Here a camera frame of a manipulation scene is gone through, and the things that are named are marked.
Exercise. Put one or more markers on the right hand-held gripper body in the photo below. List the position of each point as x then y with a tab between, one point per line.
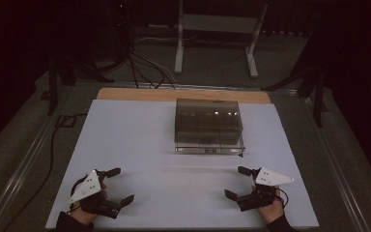
270	178

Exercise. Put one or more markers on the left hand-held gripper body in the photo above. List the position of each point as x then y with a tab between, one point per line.
88	188

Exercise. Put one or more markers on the clear plastic drawer box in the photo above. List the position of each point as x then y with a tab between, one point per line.
207	125

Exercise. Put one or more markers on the person's left hand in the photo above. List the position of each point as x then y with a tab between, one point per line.
85	216

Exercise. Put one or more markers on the person's right hand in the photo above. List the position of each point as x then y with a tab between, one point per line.
272	211

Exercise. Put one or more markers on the white table mat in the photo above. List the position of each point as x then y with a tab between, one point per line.
135	145

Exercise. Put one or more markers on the wooden table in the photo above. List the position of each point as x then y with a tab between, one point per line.
141	94

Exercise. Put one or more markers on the black tripod stand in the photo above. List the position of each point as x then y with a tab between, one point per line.
317	96
53	83

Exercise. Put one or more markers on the grey metal stand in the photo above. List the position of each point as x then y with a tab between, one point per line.
217	23

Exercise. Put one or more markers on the metal floor rail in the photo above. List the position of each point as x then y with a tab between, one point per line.
335	167
22	167

